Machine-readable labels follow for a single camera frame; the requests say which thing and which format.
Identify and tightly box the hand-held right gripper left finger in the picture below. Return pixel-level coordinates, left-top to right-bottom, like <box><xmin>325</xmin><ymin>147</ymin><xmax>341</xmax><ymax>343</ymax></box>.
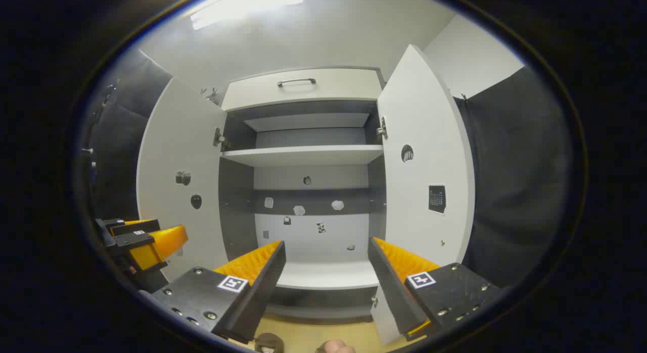
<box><xmin>139</xmin><ymin>240</ymin><xmax>287</xmax><ymax>344</ymax></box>

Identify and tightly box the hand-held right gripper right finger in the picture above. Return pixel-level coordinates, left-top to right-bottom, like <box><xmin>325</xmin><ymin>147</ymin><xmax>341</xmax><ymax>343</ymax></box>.
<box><xmin>368</xmin><ymin>237</ymin><xmax>506</xmax><ymax>342</ymax></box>

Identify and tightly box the brown fuzzy shoe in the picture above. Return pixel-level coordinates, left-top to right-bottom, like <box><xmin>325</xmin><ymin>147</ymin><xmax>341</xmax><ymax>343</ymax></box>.
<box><xmin>254</xmin><ymin>333</ymin><xmax>285</xmax><ymax>353</ymax></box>

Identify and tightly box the white shoe cabinet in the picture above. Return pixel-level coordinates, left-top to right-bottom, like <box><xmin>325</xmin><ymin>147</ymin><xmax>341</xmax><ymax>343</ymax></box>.
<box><xmin>218</xmin><ymin>66</ymin><xmax>388</xmax><ymax>323</ymax></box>

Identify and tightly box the white cabinet door camera sticker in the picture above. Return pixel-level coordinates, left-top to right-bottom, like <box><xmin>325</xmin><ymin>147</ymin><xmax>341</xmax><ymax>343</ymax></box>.
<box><xmin>135</xmin><ymin>77</ymin><xmax>229</xmax><ymax>283</ymax></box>

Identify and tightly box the white cabinet door cat sticker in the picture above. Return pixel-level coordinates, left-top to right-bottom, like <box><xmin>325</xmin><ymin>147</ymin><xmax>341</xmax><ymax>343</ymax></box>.
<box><xmin>372</xmin><ymin>43</ymin><xmax>476</xmax><ymax>346</ymax></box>

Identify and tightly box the white cabinet shelf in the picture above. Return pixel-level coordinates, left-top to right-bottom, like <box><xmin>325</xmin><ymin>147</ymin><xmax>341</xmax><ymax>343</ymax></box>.
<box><xmin>221</xmin><ymin>144</ymin><xmax>384</xmax><ymax>167</ymax></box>
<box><xmin>244</xmin><ymin>113</ymin><xmax>371</xmax><ymax>133</ymax></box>

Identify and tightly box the white cabinet drawer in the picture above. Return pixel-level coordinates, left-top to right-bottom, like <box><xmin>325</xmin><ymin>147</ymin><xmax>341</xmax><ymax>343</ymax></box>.
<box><xmin>221</xmin><ymin>67</ymin><xmax>385</xmax><ymax>112</ymax></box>

